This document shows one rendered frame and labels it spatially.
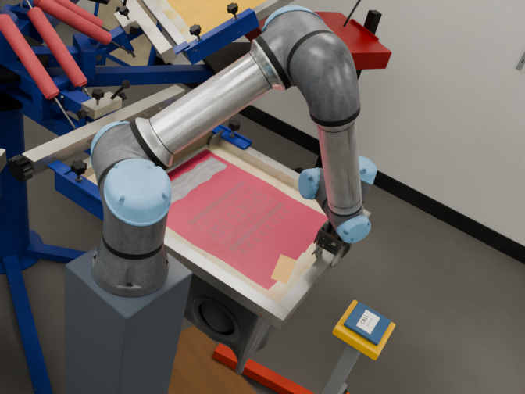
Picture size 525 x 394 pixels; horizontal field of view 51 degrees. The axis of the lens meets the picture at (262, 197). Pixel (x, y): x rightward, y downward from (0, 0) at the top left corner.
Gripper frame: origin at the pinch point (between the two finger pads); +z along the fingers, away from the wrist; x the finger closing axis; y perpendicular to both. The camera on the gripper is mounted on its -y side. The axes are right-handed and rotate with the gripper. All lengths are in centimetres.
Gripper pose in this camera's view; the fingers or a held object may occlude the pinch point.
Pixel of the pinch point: (326, 258)
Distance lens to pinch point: 161.5
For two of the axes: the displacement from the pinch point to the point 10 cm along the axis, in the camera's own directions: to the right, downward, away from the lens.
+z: -2.2, 7.6, 6.1
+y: -5.2, 4.4, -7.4
